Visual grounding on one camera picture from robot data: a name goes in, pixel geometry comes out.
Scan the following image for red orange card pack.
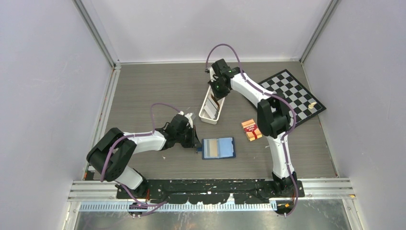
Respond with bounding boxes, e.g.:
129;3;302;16
241;119;262;141

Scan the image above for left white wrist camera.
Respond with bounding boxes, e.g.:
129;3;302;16
178;111;195;127

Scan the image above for beige chess piece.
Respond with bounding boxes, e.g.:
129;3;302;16
308;102;317;110

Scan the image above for black white chessboard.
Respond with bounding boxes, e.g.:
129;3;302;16
258;69;327;127

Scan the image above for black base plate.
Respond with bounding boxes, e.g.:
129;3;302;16
116;179;305;205

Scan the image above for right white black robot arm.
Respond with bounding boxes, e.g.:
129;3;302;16
205;59;297;197

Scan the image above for blue card holder wallet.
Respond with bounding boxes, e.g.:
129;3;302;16
197;137;236;160

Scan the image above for white plastic tray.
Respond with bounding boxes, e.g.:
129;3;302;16
199;86;225;125

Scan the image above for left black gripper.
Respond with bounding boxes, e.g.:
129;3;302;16
175;125;201;148

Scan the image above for grey cards in tray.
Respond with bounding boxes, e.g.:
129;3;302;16
203;98;218;120

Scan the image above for gold credit card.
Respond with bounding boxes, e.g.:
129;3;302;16
207;139;218;158
212;98;220;110

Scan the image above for aluminium frame rail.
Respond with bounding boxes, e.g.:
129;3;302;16
68;181;118;202

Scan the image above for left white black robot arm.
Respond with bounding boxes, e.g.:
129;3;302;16
86;112;201;198

